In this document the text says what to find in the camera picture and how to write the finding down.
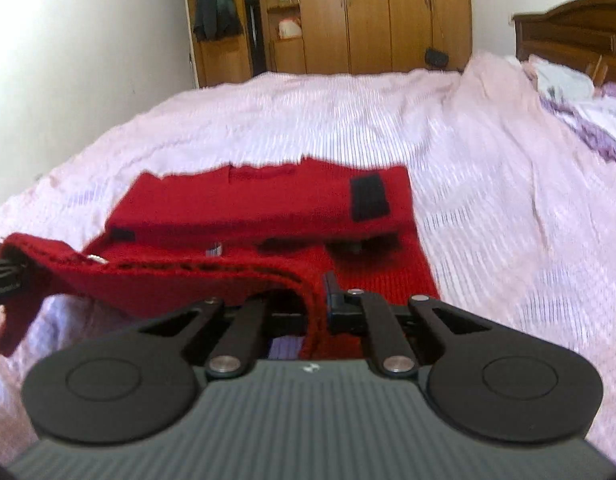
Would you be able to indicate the white crumpled cloth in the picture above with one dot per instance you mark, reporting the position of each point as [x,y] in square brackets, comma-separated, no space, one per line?
[563,80]

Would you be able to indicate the purple ruffled cloth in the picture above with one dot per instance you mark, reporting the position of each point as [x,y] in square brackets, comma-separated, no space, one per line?
[598,130]

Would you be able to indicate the wooden wardrobe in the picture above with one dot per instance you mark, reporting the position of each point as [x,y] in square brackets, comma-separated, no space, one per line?
[368,15]

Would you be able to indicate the red knit cardigan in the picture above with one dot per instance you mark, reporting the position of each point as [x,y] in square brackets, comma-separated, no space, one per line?
[238,200]

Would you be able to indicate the pink bedspread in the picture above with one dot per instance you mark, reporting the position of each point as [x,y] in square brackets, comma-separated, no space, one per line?
[338,120]

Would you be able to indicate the pink and white shelf item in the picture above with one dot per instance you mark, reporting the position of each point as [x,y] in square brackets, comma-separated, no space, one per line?
[289,28]

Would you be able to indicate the wooden bed headboard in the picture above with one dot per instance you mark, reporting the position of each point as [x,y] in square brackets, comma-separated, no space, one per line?
[573,30]

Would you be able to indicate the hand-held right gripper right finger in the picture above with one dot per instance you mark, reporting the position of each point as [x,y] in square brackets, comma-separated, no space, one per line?
[332,287]

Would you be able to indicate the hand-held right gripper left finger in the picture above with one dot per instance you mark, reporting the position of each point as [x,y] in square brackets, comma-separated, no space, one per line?
[288,322]

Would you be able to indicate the dark hanging clothes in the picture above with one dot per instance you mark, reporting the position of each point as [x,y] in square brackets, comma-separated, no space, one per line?
[213,5]

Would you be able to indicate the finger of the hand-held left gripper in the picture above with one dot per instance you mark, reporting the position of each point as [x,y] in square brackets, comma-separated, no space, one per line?
[3,275]

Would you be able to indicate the small black pouch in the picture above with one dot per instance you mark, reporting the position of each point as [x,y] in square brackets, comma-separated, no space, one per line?
[436,57]

